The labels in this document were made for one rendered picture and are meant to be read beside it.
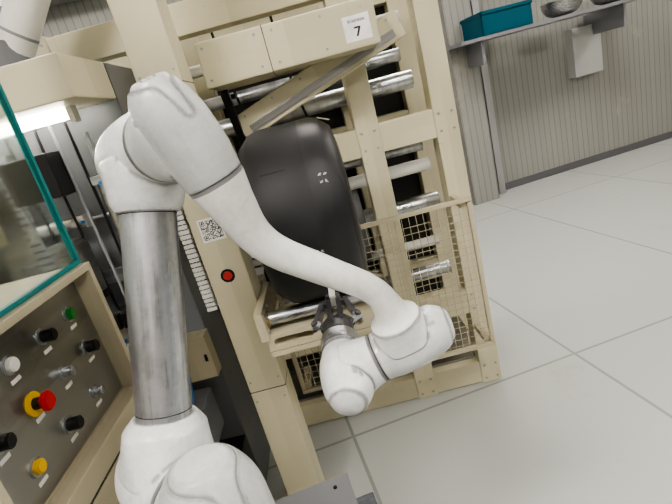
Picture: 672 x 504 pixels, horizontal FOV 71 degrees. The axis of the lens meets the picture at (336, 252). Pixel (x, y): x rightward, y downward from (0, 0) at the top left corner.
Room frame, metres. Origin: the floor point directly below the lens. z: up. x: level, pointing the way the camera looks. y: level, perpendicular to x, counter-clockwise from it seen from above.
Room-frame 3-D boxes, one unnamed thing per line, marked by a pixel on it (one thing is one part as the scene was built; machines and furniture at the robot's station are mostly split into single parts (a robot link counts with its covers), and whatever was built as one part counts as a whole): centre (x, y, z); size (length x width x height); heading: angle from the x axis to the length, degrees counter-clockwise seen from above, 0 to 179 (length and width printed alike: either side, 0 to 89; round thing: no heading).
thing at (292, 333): (1.39, 0.10, 0.83); 0.36 x 0.09 x 0.06; 89
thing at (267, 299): (1.53, 0.28, 0.90); 0.40 x 0.03 x 0.10; 179
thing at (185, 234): (1.49, 0.44, 1.19); 0.05 x 0.04 x 0.48; 179
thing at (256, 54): (1.82, -0.03, 1.71); 0.61 x 0.25 x 0.15; 89
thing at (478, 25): (4.94, -2.12, 1.81); 0.55 x 0.41 x 0.22; 98
